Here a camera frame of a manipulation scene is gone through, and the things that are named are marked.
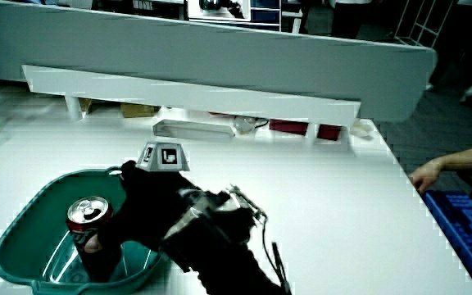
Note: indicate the person's right hand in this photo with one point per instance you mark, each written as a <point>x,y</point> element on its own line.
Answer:
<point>150,205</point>

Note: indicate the red cola can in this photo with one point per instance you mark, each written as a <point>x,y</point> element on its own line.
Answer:
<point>88,211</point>

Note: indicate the green plastic basin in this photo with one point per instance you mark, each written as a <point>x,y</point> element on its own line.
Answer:
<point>35,237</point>

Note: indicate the another person's forearm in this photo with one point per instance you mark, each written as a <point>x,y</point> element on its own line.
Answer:
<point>471,157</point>

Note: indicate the person's right forearm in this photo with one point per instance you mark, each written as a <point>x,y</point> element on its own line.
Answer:
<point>228,270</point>

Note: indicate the grey flat tray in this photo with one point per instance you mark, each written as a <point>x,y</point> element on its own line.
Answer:
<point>191,130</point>

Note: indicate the brown cardboard box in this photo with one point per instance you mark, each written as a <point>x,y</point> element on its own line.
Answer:
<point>137,110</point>

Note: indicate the white desk shelf riser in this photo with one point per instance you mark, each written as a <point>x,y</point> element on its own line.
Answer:
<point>187,95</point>

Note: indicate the clear plastic object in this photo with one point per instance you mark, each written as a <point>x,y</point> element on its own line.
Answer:
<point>244,124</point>

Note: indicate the large red box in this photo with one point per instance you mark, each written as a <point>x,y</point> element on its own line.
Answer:
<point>288,127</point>

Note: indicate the grey partition board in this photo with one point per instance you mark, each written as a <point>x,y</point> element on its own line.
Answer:
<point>219,53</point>

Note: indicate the small red box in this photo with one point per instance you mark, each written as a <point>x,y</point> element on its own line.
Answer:
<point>328,132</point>

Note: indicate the cabinet with blue drawers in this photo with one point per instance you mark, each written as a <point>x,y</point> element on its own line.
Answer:
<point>265,14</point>

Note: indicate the crumpled white wrapper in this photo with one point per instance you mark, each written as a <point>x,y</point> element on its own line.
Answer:
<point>361,130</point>

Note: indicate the blue crate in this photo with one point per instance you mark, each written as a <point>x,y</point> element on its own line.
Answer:
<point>469,233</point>

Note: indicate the white metal rack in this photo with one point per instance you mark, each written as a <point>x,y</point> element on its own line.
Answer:
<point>424,22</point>

